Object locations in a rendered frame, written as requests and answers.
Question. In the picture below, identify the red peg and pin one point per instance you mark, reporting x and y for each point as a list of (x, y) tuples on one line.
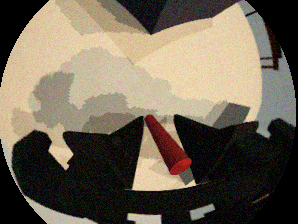
[(176, 160)]

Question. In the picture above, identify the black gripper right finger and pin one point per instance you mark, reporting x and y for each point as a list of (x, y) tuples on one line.
[(207, 145)]

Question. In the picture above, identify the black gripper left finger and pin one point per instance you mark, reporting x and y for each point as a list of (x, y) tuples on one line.
[(120, 149)]

